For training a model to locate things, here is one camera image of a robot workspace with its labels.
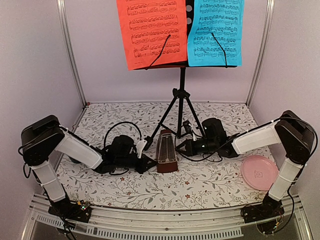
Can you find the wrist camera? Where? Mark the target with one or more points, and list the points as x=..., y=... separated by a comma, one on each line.
x=143, y=145
x=188, y=128

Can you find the blue sheet music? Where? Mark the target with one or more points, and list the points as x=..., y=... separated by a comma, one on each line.
x=215, y=37

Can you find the black music stand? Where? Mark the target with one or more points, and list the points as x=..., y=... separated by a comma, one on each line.
x=180, y=95

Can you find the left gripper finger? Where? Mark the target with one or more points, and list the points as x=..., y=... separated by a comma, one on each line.
x=148, y=166
x=147, y=160

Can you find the aluminium frame post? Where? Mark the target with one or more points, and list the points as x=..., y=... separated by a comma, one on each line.
x=69, y=49
x=262, y=50

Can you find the dark blue mug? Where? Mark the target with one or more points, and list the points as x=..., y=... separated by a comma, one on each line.
x=74, y=160

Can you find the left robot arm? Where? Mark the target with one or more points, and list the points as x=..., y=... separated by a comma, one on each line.
x=47, y=135

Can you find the front aluminium rail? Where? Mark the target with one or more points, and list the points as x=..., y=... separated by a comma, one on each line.
x=109, y=223

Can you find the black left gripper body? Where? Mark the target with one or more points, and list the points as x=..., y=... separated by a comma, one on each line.
x=140, y=168

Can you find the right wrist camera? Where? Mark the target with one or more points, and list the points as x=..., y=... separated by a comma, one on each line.
x=188, y=128

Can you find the brown wooden metronome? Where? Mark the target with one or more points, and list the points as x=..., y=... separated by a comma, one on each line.
x=166, y=157

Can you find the pink plastic plate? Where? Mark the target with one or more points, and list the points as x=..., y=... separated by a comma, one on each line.
x=259, y=172

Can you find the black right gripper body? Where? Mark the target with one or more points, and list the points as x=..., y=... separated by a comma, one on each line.
x=194, y=151

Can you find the right aluminium frame post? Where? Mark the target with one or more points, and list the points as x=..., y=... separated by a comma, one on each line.
x=262, y=50

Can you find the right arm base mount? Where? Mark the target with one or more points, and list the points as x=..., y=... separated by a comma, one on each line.
x=262, y=215

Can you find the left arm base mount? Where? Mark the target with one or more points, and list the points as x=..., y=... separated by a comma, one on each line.
x=69, y=210

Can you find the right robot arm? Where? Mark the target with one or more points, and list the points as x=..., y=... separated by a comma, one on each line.
x=298, y=138

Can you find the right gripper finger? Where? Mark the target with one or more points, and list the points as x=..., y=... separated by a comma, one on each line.
x=184, y=156
x=186, y=145

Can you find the left aluminium frame post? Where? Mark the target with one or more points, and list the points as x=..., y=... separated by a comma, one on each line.
x=69, y=49

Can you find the red sheet music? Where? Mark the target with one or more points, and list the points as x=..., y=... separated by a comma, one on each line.
x=154, y=32

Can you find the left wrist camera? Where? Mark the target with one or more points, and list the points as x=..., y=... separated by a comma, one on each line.
x=143, y=145

